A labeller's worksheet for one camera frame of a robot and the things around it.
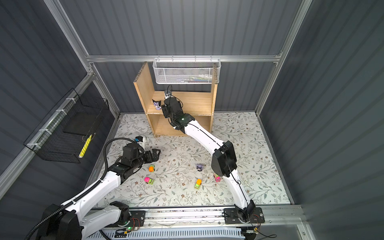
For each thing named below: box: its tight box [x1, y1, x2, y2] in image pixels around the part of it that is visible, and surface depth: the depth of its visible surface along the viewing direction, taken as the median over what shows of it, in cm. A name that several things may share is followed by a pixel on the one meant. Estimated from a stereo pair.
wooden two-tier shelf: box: [133, 61, 218, 138], surface depth 86 cm
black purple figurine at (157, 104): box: [152, 99, 162, 111], surface depth 82 cm
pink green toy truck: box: [213, 174, 221, 183], surface depth 87 cm
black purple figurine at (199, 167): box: [196, 163, 203, 172], surface depth 88 cm
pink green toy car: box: [144, 176, 154, 185], surface depth 86 cm
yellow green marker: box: [78, 134, 93, 159], surface depth 70 cm
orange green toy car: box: [148, 164, 155, 173], surface depth 90 cm
